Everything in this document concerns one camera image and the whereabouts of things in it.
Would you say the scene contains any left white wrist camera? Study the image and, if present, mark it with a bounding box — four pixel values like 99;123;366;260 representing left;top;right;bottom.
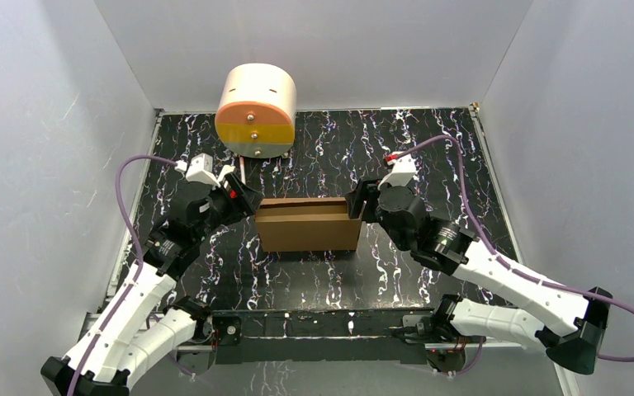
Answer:
174;153;236;189

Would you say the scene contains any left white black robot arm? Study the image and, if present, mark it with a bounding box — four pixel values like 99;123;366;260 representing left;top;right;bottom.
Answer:
40;174;263;395

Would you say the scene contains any round white drawer cabinet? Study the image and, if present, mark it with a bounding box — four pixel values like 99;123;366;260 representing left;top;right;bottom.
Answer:
215;63;296;158

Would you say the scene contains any white pink marker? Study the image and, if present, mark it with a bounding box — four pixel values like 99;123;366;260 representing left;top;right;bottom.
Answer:
239;156;247;185

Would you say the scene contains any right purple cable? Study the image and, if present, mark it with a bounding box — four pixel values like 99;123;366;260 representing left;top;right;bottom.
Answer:
399;134;634;377

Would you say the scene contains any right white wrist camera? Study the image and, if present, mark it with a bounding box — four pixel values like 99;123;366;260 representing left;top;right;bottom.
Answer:
377;152;417;191

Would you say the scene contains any brown cardboard box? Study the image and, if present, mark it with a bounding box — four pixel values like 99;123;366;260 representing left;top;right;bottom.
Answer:
253;197;362;252

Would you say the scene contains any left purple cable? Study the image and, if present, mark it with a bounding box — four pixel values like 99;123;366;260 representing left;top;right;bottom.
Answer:
65;155;182;396

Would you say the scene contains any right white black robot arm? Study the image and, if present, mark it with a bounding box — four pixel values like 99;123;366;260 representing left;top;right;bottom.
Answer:
345;180;611;375

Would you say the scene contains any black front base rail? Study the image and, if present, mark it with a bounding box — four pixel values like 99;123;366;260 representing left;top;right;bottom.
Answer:
78;309;570;366

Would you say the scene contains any purple cable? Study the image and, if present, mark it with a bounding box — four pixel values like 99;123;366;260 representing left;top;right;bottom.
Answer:
65;155;182;396
399;134;634;377

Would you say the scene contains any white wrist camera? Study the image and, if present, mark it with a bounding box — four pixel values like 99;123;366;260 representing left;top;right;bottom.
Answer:
174;153;236;189
377;152;417;191

